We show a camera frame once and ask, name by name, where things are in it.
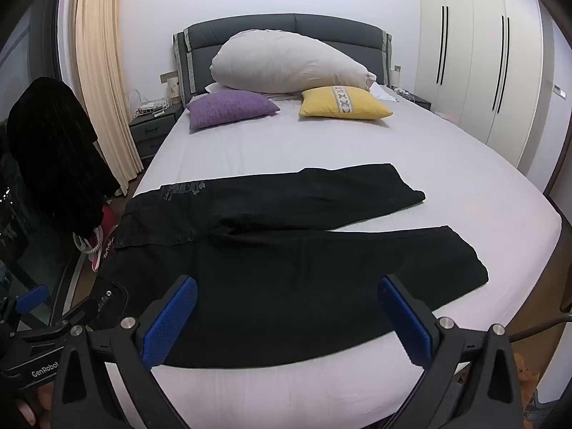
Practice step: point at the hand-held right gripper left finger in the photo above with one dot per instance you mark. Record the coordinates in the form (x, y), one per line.
(172, 321)

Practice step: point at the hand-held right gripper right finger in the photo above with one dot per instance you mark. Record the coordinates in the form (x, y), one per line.
(404, 321)

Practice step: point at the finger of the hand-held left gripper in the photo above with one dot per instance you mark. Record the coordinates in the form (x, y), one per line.
(30, 298)

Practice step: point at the black pants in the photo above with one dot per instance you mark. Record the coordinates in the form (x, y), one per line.
(290, 277)

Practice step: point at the person's left hand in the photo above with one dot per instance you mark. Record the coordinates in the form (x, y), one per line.
(31, 409)

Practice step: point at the black hanging garment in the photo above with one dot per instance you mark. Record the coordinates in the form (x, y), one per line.
(53, 152)

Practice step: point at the grey shoe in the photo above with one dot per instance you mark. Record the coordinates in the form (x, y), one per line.
(538, 406)

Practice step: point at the dark grey nightstand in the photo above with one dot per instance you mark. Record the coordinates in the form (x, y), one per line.
(418, 100)
(149, 136)

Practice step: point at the bed with white sheet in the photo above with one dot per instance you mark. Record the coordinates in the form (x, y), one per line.
(313, 147)

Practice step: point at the purple cushion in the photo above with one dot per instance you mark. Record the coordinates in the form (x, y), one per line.
(228, 107)

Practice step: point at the yellow cushion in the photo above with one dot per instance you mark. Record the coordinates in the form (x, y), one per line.
(321, 105)

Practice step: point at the beige curtain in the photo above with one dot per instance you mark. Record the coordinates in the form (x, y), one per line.
(98, 76)

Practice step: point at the small white paper bag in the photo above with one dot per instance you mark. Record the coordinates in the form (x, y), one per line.
(173, 88)

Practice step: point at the flat white pillow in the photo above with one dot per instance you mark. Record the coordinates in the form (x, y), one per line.
(214, 88)

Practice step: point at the glass sliding door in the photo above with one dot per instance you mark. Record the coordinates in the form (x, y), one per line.
(27, 53)

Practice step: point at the white wardrobe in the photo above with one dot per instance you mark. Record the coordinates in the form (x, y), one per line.
(473, 53)

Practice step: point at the large white pillow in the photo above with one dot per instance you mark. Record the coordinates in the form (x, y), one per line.
(286, 62)

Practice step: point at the grey padded headboard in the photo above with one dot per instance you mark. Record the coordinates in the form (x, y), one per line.
(268, 31)

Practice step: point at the beige wall switch plate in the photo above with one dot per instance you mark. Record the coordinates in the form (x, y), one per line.
(165, 77)

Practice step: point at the white wall switch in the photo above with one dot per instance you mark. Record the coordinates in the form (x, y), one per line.
(560, 91)

